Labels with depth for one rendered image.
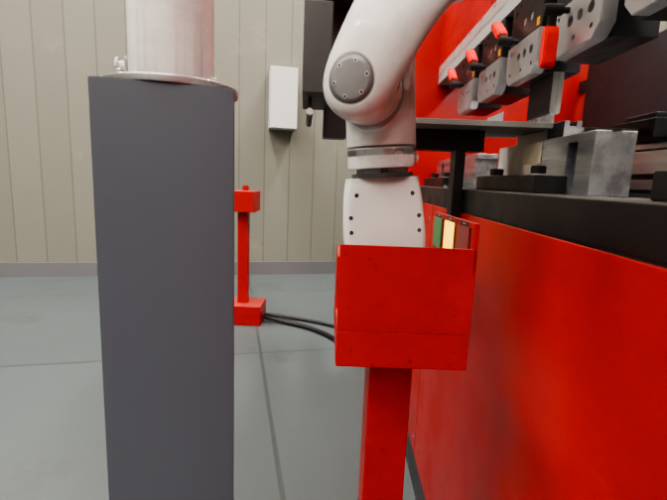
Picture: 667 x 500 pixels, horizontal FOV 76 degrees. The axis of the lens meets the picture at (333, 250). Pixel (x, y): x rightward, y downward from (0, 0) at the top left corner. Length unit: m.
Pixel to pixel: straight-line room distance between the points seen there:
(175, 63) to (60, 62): 3.54
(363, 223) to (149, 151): 0.30
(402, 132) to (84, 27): 3.82
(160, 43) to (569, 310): 0.60
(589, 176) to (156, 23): 0.64
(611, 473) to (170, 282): 0.54
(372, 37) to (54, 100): 3.82
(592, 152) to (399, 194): 0.33
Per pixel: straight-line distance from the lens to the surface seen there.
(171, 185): 0.62
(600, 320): 0.47
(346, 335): 0.52
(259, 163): 3.91
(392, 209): 0.52
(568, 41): 0.84
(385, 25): 0.44
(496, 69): 1.14
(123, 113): 0.64
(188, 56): 0.68
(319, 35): 1.96
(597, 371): 0.47
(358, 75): 0.44
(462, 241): 0.55
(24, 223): 4.26
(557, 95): 0.94
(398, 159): 0.50
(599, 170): 0.74
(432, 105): 1.80
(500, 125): 0.86
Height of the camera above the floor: 0.88
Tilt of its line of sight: 9 degrees down
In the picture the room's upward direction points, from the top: 2 degrees clockwise
